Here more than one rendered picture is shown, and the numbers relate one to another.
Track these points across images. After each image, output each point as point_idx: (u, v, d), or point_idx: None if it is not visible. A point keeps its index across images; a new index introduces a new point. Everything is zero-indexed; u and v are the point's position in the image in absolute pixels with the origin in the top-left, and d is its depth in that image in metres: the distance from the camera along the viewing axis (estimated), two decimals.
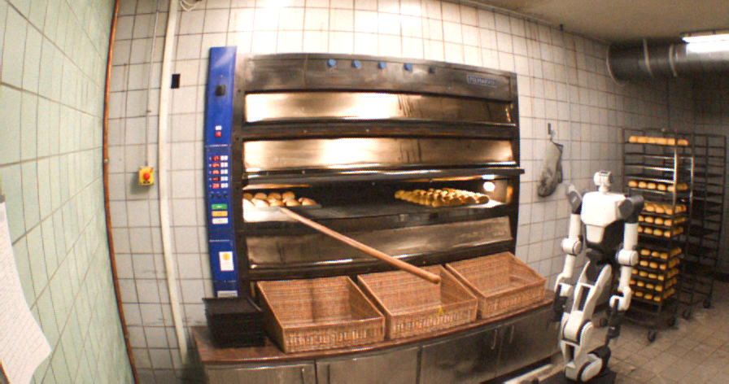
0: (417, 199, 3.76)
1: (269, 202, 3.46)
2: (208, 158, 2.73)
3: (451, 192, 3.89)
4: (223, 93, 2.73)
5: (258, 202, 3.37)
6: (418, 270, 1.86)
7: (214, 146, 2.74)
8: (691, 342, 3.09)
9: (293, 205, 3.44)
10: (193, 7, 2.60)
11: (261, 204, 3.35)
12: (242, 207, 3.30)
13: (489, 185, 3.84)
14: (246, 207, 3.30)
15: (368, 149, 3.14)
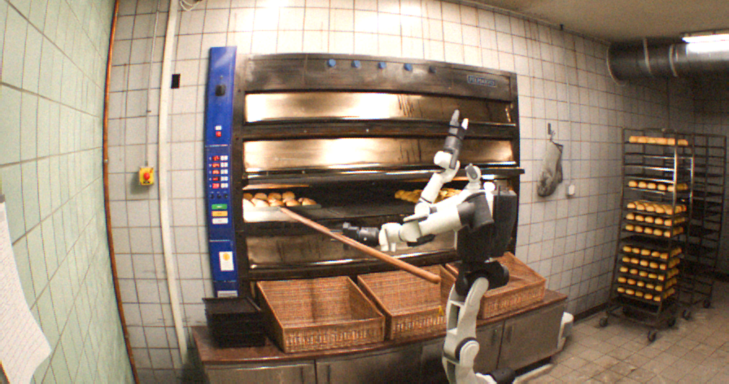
0: (417, 199, 3.76)
1: (269, 202, 3.46)
2: (208, 158, 2.73)
3: (451, 192, 3.89)
4: (223, 93, 2.73)
5: (258, 202, 3.37)
6: (418, 270, 1.86)
7: (214, 146, 2.74)
8: (691, 342, 3.09)
9: (293, 205, 3.44)
10: (193, 7, 2.60)
11: (261, 204, 3.35)
12: (242, 207, 3.30)
13: (489, 185, 3.84)
14: (246, 207, 3.30)
15: (368, 149, 3.14)
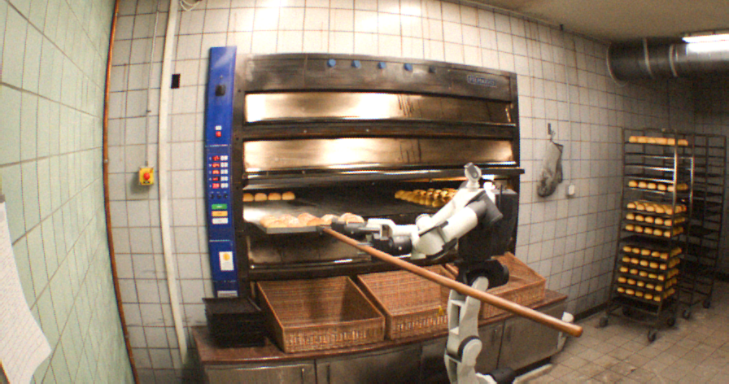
0: (417, 199, 3.76)
1: (304, 220, 2.82)
2: (208, 158, 2.73)
3: (451, 192, 3.89)
4: (223, 93, 2.73)
5: (291, 220, 2.72)
6: (552, 320, 1.23)
7: (214, 146, 2.74)
8: (691, 342, 3.09)
9: None
10: (193, 7, 2.60)
11: (295, 224, 2.71)
12: (272, 227, 2.66)
13: (489, 185, 3.84)
14: (276, 227, 2.66)
15: (368, 149, 3.14)
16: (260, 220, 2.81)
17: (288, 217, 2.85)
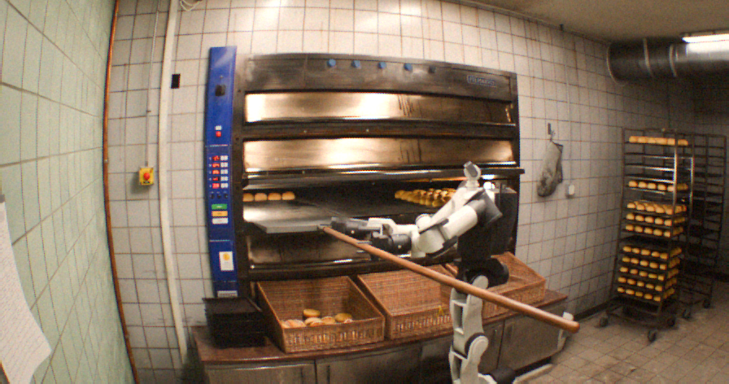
0: (417, 199, 3.76)
1: (305, 320, 2.90)
2: (208, 158, 2.73)
3: (451, 192, 3.89)
4: (223, 93, 2.73)
5: (285, 324, 2.81)
6: (548, 316, 1.22)
7: (214, 146, 2.74)
8: (691, 342, 3.09)
9: (329, 323, 2.92)
10: (193, 7, 2.60)
11: None
12: None
13: (489, 185, 3.84)
14: None
15: (368, 149, 3.14)
16: None
17: (324, 336, 2.65)
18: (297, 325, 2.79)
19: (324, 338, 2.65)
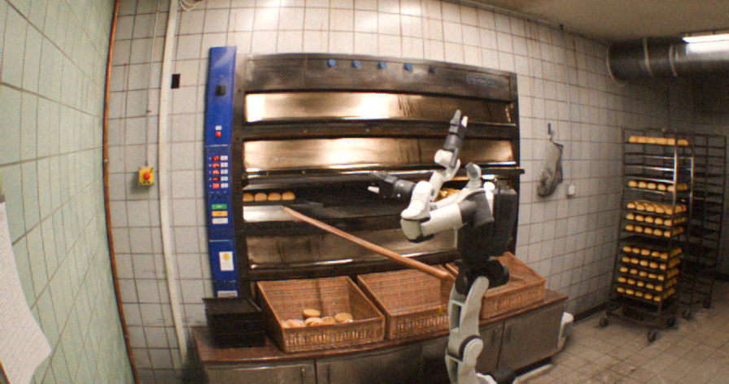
0: None
1: (305, 320, 2.90)
2: (208, 158, 2.73)
3: (451, 192, 3.89)
4: (223, 93, 2.73)
5: (285, 324, 2.81)
6: (427, 268, 1.90)
7: (214, 146, 2.74)
8: (691, 342, 3.09)
9: (329, 323, 2.92)
10: (193, 7, 2.60)
11: None
12: None
13: (489, 185, 3.84)
14: None
15: (368, 149, 3.14)
16: None
17: (324, 336, 2.65)
18: (297, 325, 2.79)
19: (324, 338, 2.65)
